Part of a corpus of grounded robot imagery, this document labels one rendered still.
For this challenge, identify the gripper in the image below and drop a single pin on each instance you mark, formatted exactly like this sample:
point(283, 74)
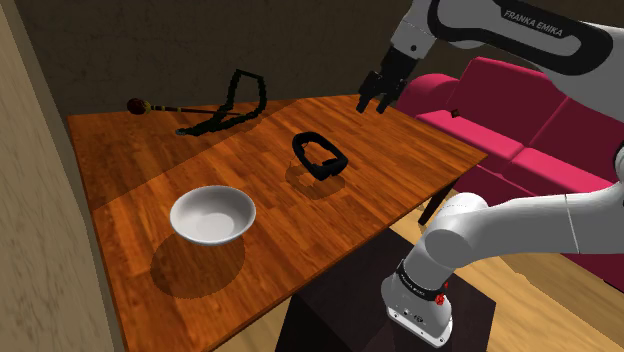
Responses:
point(396, 66)

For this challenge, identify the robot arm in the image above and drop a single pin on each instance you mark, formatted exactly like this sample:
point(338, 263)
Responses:
point(512, 224)

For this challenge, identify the black headset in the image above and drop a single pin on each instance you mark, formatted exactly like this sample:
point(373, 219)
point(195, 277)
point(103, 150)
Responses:
point(319, 158)

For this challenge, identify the pink sofa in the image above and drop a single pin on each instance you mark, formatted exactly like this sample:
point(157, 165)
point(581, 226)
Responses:
point(507, 131)

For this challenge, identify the wooden table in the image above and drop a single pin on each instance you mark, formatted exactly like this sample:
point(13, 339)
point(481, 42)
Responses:
point(273, 229)

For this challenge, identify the white bowl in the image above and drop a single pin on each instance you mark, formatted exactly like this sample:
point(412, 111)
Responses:
point(212, 213)

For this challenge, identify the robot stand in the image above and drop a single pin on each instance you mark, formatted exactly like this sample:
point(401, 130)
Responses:
point(351, 302)

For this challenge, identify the dark red ball-tipped stick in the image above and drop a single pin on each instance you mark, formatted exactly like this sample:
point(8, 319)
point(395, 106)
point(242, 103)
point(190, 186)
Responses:
point(161, 108)

